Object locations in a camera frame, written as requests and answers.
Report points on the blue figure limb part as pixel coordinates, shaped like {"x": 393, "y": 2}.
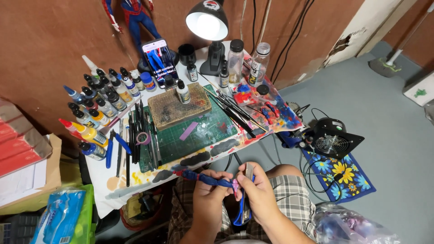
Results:
{"x": 203, "y": 178}

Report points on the person's left hand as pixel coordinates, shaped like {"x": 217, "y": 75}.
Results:
{"x": 208, "y": 200}

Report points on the black square fan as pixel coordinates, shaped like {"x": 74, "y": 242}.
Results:
{"x": 334, "y": 137}

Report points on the row of black hand tools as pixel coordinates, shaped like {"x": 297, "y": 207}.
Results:
{"x": 135, "y": 135}

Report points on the blue wipes packet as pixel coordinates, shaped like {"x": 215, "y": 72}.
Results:
{"x": 59, "y": 217}

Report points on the small dropper bottle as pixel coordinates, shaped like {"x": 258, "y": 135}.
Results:
{"x": 183, "y": 94}
{"x": 223, "y": 78}
{"x": 192, "y": 73}

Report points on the cardboard box with red books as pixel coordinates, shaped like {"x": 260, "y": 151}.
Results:
{"x": 23, "y": 152}

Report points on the red blue figure pieces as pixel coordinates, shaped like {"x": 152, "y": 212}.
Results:
{"x": 270, "y": 112}

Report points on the red blue paint palette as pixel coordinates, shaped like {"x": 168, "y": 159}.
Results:
{"x": 246, "y": 96}

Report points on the blue airbrush holder clamp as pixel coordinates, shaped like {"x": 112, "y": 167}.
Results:
{"x": 293, "y": 135}

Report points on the clear bottle with black cap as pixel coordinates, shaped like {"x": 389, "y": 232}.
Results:
{"x": 235, "y": 64}

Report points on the smartphone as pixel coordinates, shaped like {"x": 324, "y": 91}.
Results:
{"x": 160, "y": 62}

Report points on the white box with green print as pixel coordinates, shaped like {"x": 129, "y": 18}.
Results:
{"x": 420, "y": 89}

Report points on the group of paint bottles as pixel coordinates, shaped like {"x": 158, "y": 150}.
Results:
{"x": 101, "y": 105}

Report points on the purple masking tape roll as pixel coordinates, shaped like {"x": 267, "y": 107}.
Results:
{"x": 143, "y": 138}

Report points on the plaid shorts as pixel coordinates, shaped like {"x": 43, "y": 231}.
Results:
{"x": 295, "y": 196}

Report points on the paint stained paper sheet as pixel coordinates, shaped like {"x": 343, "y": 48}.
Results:
{"x": 112, "y": 183}

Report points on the blue lidded paint jar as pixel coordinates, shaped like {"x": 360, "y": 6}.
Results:
{"x": 148, "y": 83}

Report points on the blue utility knife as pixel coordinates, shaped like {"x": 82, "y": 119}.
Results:
{"x": 243, "y": 211}

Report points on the small black jar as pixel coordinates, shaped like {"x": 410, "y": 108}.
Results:
{"x": 169, "y": 82}

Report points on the blue floral mat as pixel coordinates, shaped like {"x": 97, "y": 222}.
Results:
{"x": 349, "y": 176}

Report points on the purple tape strip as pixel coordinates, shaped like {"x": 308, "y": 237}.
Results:
{"x": 188, "y": 131}

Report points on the black cup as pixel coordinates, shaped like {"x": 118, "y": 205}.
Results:
{"x": 187, "y": 54}

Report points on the clear plastic bag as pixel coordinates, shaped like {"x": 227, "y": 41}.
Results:
{"x": 346, "y": 227}

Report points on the black desk lamp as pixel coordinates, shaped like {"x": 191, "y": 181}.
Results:
{"x": 207, "y": 23}

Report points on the brown stained sponge block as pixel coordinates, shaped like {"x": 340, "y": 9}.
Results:
{"x": 179, "y": 105}

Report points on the bunch of paintbrushes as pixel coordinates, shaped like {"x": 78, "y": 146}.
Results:
{"x": 234, "y": 111}

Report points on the person's right hand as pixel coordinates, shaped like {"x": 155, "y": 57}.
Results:
{"x": 264, "y": 196}

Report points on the green cutting mat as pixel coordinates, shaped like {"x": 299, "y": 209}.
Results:
{"x": 203, "y": 134}

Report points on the black bottle cap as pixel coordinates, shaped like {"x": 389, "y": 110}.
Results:
{"x": 263, "y": 89}

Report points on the green plastic container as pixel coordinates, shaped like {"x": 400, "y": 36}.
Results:
{"x": 86, "y": 217}

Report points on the red blue superhero figure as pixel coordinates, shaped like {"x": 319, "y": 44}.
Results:
{"x": 135, "y": 17}

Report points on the clear bottle with label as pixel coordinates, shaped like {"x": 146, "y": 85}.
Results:
{"x": 258, "y": 67}

